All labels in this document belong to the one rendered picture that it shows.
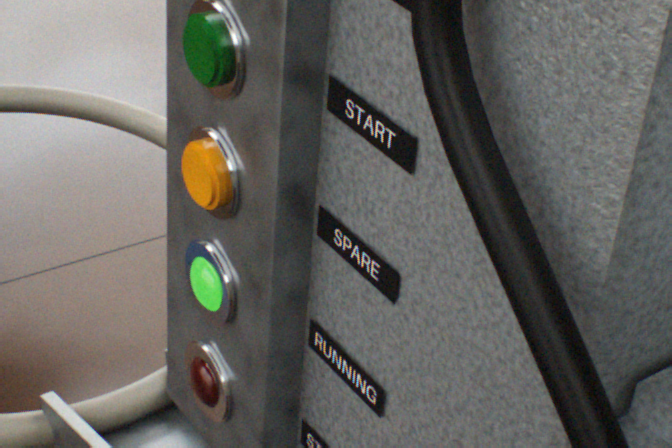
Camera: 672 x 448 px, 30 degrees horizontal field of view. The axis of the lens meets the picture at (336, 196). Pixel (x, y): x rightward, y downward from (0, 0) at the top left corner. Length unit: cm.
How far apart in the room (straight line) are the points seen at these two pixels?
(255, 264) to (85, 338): 211
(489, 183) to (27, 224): 258
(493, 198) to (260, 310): 15
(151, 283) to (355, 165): 229
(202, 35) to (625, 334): 17
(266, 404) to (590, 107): 22
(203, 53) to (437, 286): 11
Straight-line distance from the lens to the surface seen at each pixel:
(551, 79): 33
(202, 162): 45
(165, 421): 103
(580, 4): 32
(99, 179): 302
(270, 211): 43
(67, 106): 135
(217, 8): 43
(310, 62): 41
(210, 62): 43
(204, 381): 51
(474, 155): 33
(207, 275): 48
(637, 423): 38
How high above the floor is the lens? 164
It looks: 33 degrees down
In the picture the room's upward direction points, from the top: 5 degrees clockwise
